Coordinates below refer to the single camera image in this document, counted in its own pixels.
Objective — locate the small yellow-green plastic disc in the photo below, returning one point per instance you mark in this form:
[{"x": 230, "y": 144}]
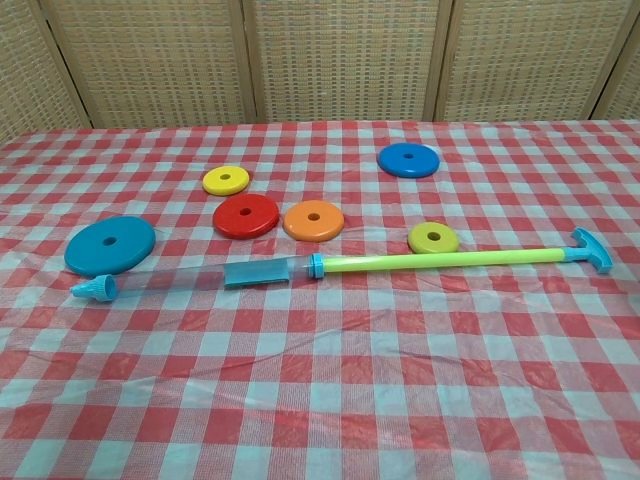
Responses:
[{"x": 422, "y": 245}]

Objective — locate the wicker folding screen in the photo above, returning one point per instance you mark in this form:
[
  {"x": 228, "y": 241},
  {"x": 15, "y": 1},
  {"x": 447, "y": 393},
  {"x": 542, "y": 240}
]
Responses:
[{"x": 340, "y": 55}]

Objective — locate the red plastic disc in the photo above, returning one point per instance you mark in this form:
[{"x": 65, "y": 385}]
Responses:
[{"x": 235, "y": 225}]

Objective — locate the red white checkered tablecloth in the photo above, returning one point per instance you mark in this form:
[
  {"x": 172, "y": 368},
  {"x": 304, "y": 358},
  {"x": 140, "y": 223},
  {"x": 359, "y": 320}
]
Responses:
[{"x": 320, "y": 360}]

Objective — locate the orange plastic disc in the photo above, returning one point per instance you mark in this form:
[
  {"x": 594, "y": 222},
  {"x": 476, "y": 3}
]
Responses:
[{"x": 320, "y": 230}]

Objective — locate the yellow plastic disc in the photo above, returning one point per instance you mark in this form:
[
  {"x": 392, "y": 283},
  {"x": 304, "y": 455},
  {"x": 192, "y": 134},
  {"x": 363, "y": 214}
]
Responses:
[{"x": 215, "y": 185}]

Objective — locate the large teal plastic disc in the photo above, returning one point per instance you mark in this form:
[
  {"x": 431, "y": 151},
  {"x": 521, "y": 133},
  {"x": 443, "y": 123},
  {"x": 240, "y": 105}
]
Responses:
[{"x": 90, "y": 255}]

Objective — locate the blue plastic disc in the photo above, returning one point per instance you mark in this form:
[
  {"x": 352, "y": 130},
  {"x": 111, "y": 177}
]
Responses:
[{"x": 395, "y": 162}]

